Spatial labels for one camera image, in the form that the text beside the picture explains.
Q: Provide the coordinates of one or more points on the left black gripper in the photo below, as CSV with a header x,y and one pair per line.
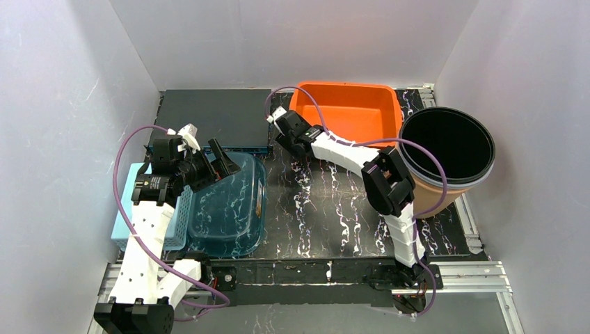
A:
x,y
211,165

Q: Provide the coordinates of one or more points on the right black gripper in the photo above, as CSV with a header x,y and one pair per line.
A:
x,y
286,140

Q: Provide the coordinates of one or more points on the dark teal transparent container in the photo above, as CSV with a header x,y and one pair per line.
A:
x,y
226,220

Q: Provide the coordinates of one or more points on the orange plastic tray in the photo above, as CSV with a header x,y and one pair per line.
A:
x,y
358,112

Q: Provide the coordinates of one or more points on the light blue perforated basket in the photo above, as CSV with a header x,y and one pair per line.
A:
x,y
175,238

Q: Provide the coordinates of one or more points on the tan bucket with black liner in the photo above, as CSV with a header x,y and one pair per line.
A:
x,y
463,146

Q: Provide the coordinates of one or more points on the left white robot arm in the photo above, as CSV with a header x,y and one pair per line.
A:
x,y
147,290

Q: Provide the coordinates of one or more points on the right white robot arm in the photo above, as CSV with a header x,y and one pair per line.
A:
x,y
388,185

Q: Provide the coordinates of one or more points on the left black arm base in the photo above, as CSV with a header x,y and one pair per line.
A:
x,y
216,279

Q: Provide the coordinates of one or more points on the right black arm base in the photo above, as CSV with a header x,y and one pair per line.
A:
x,y
409,284

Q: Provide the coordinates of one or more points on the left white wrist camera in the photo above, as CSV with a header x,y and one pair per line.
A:
x,y
188,138

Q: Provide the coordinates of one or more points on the dark blue network switch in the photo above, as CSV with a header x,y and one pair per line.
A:
x,y
235,117

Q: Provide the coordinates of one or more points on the aluminium frame rail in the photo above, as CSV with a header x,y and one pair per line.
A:
x,y
321,236

